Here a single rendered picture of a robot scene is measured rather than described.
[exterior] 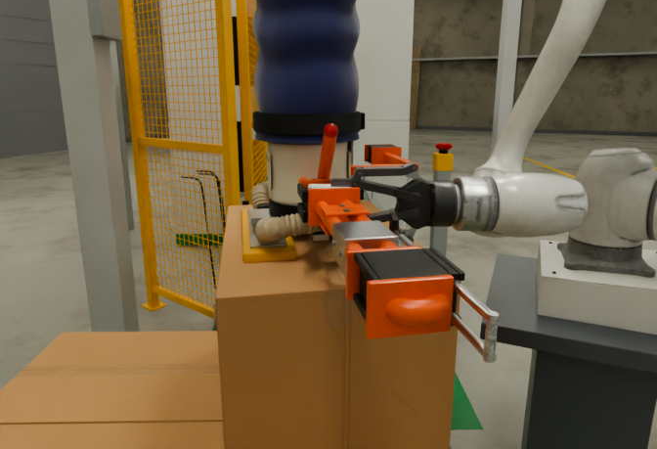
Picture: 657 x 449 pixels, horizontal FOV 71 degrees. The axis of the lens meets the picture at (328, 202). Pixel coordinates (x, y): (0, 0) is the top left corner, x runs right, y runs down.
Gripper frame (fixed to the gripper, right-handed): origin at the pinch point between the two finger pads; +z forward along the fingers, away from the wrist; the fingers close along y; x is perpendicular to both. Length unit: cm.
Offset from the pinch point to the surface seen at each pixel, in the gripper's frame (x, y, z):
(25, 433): 12, 54, 63
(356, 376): -4.5, 28.7, -5.0
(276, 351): -6.6, 22.9, 8.1
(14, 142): 867, 86, 611
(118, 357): 41, 54, 56
